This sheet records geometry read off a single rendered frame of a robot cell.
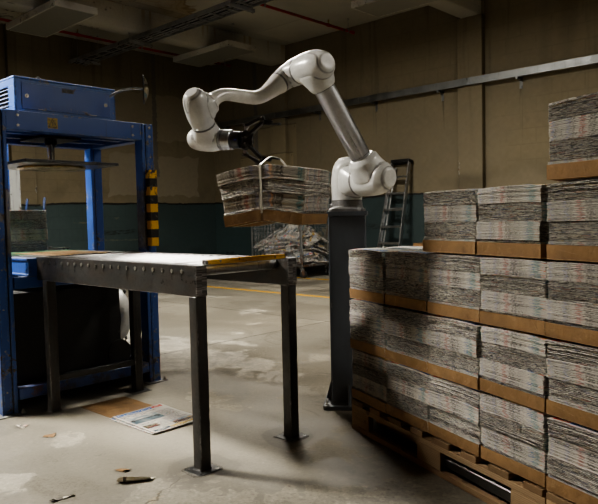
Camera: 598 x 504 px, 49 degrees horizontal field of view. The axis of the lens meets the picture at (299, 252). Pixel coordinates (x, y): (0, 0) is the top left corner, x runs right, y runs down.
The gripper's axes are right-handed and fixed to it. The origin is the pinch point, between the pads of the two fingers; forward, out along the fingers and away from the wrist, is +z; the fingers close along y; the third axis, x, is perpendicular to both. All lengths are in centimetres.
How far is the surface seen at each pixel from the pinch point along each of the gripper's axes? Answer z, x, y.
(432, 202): 68, 10, 22
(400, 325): 56, -2, 72
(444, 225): 73, 15, 30
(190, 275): -18, 37, 54
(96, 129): -131, -49, -8
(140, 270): -49, 25, 56
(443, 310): 75, 16, 61
